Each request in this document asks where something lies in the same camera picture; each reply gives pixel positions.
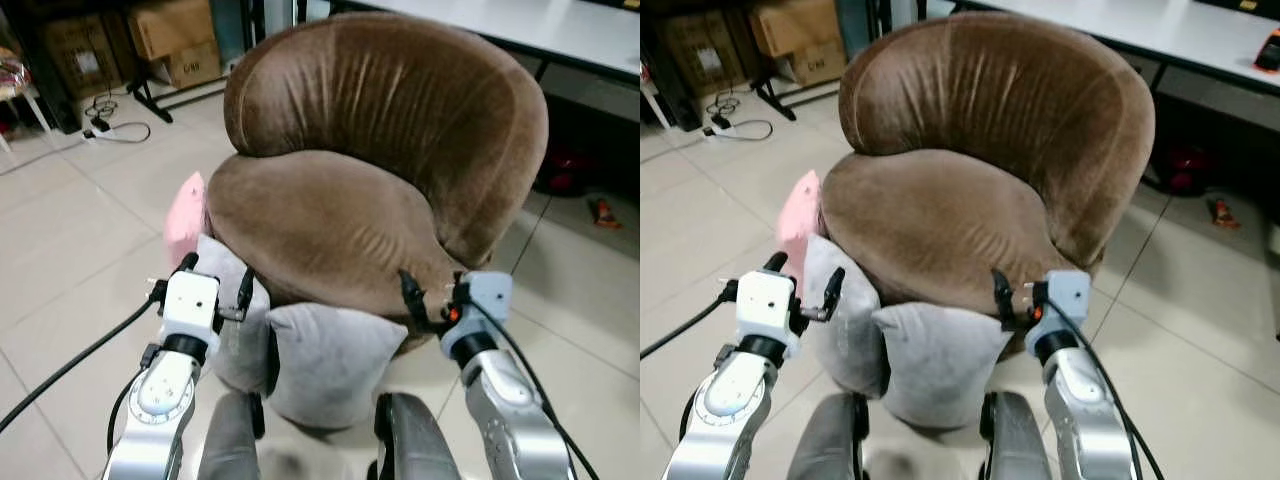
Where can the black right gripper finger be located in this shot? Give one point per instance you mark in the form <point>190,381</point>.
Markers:
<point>412,300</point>
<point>1004,300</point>

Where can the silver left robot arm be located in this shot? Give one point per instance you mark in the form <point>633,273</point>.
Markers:
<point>160,410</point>
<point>725,410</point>

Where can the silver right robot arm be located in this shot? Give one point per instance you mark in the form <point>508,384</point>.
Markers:
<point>1085,410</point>
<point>510,410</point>

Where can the grey square pillow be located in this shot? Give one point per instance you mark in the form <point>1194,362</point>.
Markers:
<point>940,365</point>
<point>325,365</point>
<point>850,340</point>
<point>245,350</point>

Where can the pink pillow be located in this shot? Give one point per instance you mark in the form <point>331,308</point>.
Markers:
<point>798,215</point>
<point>184,220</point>

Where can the brown velvet round sofa chair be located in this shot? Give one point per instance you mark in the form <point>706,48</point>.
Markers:
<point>380,150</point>
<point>990,150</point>

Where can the grey right robot leg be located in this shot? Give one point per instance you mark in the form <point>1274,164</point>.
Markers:
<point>1015,445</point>
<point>415,445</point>

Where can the white power strip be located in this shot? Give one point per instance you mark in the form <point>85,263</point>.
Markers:
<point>100,125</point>
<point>720,123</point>

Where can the black table leg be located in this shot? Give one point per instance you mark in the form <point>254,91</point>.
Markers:
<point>150,100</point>
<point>775,98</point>

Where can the orange black tool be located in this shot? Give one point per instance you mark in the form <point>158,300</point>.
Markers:
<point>605,212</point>
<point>1222,212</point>

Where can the red round object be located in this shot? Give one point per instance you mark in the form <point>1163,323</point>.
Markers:
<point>568,170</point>
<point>1185,168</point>

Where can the small printed cardboard box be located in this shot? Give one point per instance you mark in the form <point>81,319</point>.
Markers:
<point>820,62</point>
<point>195,65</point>

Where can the colourful cushioned white stool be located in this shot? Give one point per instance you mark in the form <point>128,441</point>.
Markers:
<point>10,75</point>
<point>650,95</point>

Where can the dark labelled cardboard box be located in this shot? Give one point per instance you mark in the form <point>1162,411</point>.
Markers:
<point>82,55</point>
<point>705,55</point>

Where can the large plain cardboard box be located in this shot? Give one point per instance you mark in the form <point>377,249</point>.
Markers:
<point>172,25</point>
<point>795,22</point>

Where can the white long table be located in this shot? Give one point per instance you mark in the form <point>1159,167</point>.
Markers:
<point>1150,30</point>
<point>540,30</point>

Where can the orange black device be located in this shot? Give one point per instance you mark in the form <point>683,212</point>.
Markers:
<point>1270,52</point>

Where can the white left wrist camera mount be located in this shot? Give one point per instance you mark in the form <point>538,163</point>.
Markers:
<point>765,300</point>
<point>190,300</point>

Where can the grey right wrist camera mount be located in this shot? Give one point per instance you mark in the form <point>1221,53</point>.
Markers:
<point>1068,295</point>
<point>488,295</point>

